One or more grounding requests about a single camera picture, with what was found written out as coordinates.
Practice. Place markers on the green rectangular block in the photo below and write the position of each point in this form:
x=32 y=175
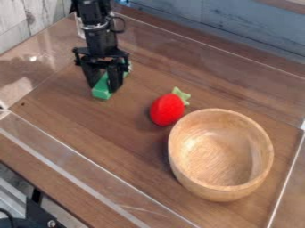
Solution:
x=100 y=90

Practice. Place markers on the red toy strawberry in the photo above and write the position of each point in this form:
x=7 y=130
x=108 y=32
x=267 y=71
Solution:
x=167 y=108

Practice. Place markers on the black clamp with cable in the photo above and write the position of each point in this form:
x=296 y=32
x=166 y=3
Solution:
x=36 y=218

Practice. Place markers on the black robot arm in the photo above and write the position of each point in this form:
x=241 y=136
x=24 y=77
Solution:
x=95 y=13

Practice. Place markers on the clear acrylic enclosure wall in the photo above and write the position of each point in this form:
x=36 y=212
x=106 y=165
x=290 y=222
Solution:
x=95 y=155

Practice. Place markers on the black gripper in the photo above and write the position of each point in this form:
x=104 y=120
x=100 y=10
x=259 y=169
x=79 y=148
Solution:
x=100 y=54

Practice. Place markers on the brown wooden bowl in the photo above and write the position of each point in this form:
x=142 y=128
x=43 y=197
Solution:
x=221 y=154

